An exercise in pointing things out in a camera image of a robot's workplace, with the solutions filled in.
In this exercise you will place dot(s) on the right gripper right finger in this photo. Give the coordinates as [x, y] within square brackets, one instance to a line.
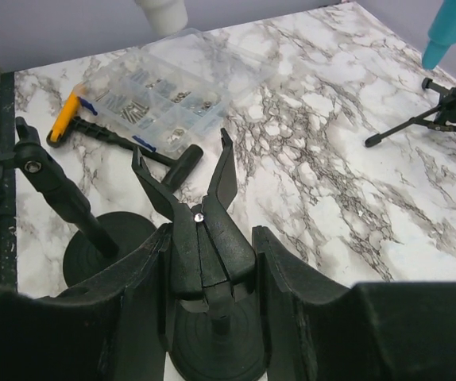
[317, 329]

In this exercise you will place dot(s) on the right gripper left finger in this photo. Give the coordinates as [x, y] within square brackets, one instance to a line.
[105, 328]

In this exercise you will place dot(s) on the black shock-mount round stand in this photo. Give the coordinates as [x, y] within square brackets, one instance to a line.
[99, 241]

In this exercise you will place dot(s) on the short black clip stand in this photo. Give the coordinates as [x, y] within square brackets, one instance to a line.
[212, 276]

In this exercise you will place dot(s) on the white microphone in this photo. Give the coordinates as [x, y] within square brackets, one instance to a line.
[166, 17]

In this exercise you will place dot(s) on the blue microphone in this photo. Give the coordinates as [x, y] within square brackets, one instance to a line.
[441, 35]

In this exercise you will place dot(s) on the orange yellow tool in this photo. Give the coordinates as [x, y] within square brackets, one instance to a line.
[60, 130]

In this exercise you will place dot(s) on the clear plastic screw box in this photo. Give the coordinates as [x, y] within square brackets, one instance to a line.
[173, 92]

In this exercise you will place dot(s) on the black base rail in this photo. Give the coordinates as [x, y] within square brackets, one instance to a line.
[8, 221]

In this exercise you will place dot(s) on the black t-handle tool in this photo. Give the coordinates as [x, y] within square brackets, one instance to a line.
[178, 169]

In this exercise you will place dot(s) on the black tripod shock-mount stand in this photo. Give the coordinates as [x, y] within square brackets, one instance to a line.
[440, 118]

